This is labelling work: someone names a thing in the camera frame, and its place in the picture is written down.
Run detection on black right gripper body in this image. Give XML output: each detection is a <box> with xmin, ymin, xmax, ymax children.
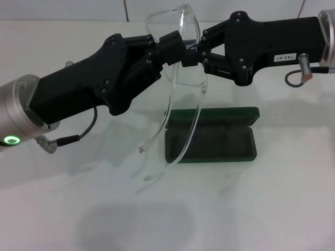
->
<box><xmin>223</xmin><ymin>10</ymin><xmax>327</xmax><ymax>87</ymax></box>

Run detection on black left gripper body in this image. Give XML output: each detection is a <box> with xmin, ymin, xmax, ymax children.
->
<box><xmin>27</xmin><ymin>33</ymin><xmax>137</xmax><ymax>124</ymax></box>

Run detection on clear white glasses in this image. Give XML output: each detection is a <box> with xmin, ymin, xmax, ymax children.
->
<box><xmin>137</xmin><ymin>3</ymin><xmax>209</xmax><ymax>166</ymax></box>

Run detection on green glasses case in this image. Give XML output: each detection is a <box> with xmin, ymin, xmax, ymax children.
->
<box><xmin>164</xmin><ymin>106</ymin><xmax>261</xmax><ymax>164</ymax></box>

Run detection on right wrist metal cylinder plug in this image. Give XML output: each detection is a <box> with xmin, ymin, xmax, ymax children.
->
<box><xmin>299</xmin><ymin>52</ymin><xmax>314</xmax><ymax>81</ymax></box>

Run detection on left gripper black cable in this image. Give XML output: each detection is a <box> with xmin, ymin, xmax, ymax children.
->
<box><xmin>35</xmin><ymin>106</ymin><xmax>98</xmax><ymax>155</ymax></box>

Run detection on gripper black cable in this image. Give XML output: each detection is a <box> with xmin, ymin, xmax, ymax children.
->
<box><xmin>35</xmin><ymin>106</ymin><xmax>98</xmax><ymax>155</ymax></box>
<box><xmin>285</xmin><ymin>65</ymin><xmax>335</xmax><ymax>87</ymax></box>

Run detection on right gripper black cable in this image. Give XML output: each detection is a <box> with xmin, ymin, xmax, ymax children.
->
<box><xmin>285</xmin><ymin>65</ymin><xmax>335</xmax><ymax>87</ymax></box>

